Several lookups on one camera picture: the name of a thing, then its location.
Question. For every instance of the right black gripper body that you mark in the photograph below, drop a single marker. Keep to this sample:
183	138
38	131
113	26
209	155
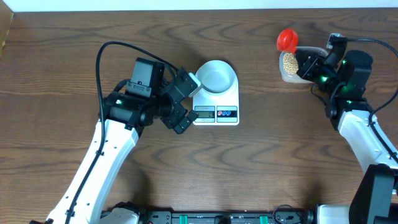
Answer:
316	72

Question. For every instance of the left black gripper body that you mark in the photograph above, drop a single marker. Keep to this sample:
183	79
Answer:
170	114

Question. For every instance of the red measuring scoop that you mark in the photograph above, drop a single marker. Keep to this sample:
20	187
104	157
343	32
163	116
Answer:
287	41

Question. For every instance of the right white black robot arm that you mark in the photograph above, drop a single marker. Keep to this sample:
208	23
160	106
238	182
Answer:
342	75

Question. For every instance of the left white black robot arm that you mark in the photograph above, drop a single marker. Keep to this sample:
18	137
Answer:
133	104

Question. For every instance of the white kitchen scale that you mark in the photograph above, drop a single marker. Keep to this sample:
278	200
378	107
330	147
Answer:
217	109

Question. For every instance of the white bowl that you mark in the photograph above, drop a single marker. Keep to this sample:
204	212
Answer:
216	76

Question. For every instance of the soybeans in container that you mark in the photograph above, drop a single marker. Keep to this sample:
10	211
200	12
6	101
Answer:
290	63

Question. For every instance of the clear plastic bean container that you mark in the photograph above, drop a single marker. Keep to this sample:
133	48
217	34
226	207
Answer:
295	78

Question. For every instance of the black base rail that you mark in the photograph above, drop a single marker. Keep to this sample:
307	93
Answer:
281	214

